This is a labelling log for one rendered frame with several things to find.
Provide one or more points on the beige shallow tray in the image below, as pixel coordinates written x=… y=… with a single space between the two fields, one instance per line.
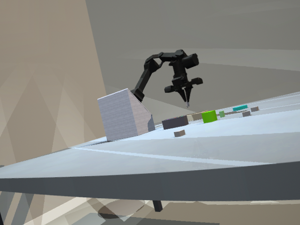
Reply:
x=195 y=116

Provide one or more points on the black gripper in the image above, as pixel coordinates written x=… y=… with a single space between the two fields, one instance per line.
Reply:
x=187 y=85

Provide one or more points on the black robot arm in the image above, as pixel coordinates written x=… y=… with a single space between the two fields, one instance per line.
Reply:
x=179 y=60

